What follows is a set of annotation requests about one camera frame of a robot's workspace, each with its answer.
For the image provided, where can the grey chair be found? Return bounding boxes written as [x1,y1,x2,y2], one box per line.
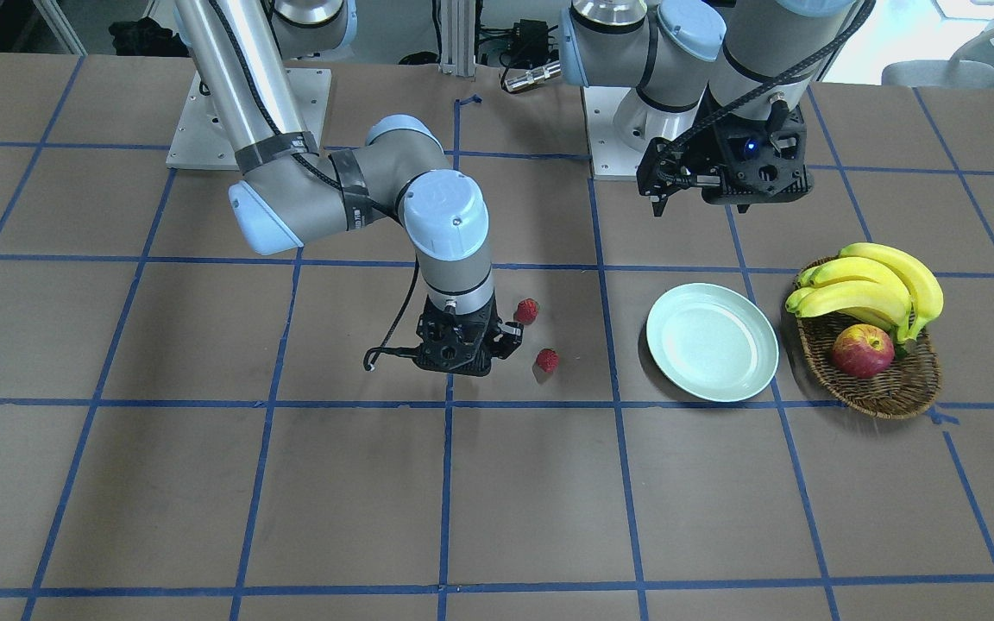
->
[881,0,994,100]

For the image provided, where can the light green plate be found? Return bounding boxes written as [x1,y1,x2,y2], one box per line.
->
[645,283,778,404]

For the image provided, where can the aluminium frame post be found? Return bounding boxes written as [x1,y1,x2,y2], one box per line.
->
[437,1,478,79]

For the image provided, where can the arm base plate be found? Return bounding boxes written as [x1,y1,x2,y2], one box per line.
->
[166,68,332,172]
[582,86,665,182]

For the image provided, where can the yellow banana bunch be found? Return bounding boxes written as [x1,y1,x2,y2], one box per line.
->
[784,242,944,345]

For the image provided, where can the silver cylindrical connector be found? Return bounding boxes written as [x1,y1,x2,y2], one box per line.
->
[500,60,563,95]

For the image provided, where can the red strawberry green leaves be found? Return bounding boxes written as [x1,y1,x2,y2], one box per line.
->
[513,298,539,325]

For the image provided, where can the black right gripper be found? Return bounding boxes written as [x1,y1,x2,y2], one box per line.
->
[415,302,524,377]

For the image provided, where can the brown wicker basket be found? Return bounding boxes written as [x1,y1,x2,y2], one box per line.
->
[792,255,943,421]

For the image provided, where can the black power adapter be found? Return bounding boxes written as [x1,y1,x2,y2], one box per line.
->
[508,19,550,68]

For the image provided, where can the red apple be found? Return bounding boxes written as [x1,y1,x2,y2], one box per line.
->
[831,323,895,379]

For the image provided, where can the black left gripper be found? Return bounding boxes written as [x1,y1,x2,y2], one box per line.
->
[636,95,813,217]

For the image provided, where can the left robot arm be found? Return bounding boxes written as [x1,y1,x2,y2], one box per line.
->
[559,1,873,216]

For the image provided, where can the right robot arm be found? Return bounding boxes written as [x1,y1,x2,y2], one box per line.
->
[176,1,522,377]

